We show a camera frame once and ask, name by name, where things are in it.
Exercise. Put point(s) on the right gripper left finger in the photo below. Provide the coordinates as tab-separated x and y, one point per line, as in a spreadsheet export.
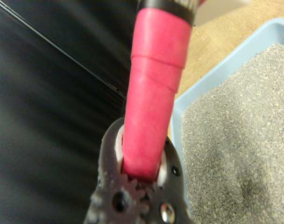
108	163

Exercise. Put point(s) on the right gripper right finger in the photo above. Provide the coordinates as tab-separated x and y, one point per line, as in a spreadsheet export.
173	184

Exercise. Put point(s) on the blue litter tray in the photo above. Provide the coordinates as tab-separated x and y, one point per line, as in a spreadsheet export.
237	140

